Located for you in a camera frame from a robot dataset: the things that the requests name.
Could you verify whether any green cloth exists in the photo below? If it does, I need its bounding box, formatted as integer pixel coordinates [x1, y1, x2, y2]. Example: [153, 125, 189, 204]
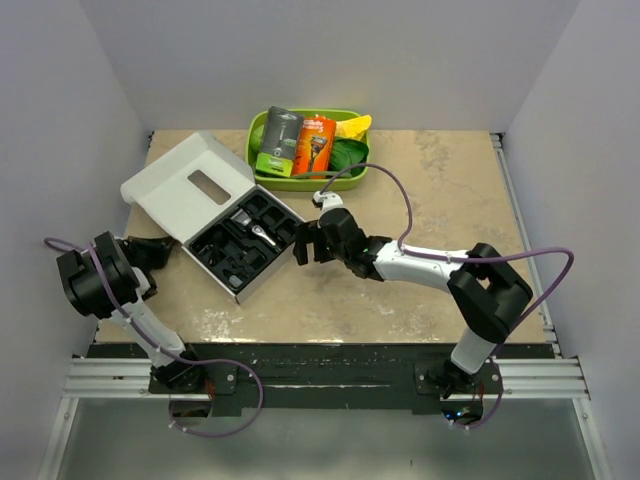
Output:
[329, 138, 369, 177]

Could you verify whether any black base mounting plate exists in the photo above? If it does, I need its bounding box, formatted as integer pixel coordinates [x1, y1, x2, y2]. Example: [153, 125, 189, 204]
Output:
[89, 342, 556, 416]

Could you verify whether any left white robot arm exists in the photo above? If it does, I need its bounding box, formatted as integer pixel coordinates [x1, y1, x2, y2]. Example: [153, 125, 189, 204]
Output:
[43, 231, 207, 393]

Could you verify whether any green plastic basket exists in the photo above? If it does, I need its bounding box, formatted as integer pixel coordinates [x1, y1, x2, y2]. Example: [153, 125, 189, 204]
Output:
[245, 108, 370, 192]

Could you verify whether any black silver hair clipper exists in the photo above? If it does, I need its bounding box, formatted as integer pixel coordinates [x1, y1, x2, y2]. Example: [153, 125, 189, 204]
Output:
[229, 209, 281, 252]

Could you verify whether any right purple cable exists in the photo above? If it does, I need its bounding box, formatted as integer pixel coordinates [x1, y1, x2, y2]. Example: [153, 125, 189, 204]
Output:
[317, 163, 576, 356]

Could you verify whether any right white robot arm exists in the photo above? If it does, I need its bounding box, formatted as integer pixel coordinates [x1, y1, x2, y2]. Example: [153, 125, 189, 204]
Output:
[294, 208, 533, 393]

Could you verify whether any yellow cloth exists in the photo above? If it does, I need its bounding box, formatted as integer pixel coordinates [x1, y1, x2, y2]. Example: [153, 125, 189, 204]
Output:
[335, 115, 372, 141]

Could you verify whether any grey green razor package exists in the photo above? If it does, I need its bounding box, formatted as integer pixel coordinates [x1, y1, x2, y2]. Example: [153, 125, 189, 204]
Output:
[255, 106, 304, 178]

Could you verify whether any orange razor package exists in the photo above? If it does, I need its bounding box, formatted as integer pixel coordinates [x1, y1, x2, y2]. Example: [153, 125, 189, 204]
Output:
[292, 115, 337, 176]

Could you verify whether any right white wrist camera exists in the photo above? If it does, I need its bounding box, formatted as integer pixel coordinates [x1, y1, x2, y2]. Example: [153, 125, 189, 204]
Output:
[312, 191, 344, 213]

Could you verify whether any white clipper kit box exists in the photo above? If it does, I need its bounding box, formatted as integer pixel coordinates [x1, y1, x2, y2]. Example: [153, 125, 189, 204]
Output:
[121, 131, 303, 303]

